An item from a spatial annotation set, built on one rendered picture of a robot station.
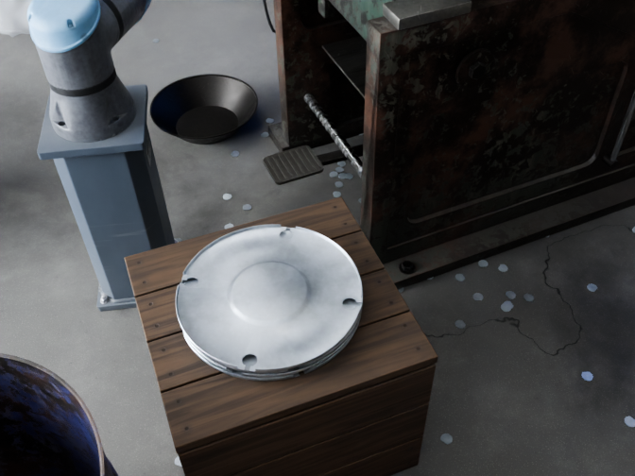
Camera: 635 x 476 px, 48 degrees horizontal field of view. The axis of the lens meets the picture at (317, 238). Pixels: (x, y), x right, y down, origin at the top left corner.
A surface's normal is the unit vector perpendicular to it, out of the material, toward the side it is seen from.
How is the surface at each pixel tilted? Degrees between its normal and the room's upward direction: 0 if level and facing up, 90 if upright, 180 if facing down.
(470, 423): 0
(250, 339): 0
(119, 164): 90
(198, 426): 0
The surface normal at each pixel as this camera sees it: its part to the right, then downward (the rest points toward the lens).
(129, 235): 0.14, 0.72
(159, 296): -0.02, -0.69
